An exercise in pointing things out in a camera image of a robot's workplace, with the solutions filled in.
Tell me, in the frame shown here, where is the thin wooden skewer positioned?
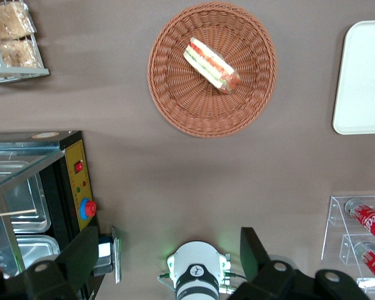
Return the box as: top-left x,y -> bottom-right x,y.
0,209 -> 38,218

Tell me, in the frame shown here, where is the red knob with blue ring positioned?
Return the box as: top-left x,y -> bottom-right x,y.
79,197 -> 98,221

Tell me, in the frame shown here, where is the clear acrylic bottle rack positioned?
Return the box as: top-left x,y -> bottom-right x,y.
321,194 -> 375,294

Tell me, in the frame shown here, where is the beige plastic serving tray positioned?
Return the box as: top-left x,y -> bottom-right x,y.
332,19 -> 375,136

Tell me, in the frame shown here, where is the wrapped rice cracker pack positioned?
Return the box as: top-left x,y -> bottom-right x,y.
0,37 -> 42,69
0,2 -> 38,41

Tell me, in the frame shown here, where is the steel warmer pan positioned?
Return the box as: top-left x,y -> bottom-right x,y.
0,234 -> 61,276
0,161 -> 51,234

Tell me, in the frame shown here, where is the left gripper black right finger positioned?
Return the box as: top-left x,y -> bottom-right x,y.
226,227 -> 371,300

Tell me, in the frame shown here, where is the black glass food warmer case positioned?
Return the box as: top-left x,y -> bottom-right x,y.
0,130 -> 101,300

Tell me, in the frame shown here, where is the round brown wicker basket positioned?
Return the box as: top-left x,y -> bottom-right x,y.
147,1 -> 279,139

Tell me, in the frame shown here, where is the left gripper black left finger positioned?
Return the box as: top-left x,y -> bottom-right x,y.
0,226 -> 99,300

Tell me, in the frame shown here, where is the tomato lettuce sandwich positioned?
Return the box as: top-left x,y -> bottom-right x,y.
182,36 -> 241,94

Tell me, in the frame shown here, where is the tray of packaged pastries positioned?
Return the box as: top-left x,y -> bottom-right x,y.
0,0 -> 51,86

